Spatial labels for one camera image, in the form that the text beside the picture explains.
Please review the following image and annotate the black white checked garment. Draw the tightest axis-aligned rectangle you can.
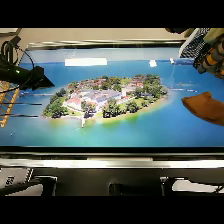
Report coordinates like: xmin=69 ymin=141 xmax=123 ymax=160
xmin=179 ymin=27 xmax=210 ymax=60

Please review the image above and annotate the yellow black patterned garment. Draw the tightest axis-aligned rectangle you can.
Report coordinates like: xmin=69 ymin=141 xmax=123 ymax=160
xmin=193 ymin=33 xmax=224 ymax=80

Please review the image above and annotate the silver frame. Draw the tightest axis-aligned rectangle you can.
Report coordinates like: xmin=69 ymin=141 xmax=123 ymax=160
xmin=0 ymin=151 xmax=224 ymax=197

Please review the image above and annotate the yellow rack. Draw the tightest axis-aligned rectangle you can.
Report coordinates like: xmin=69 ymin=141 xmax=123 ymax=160
xmin=0 ymin=79 xmax=22 ymax=129

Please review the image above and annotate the tan garment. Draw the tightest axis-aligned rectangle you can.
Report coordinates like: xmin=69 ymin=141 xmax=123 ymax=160
xmin=181 ymin=91 xmax=224 ymax=127

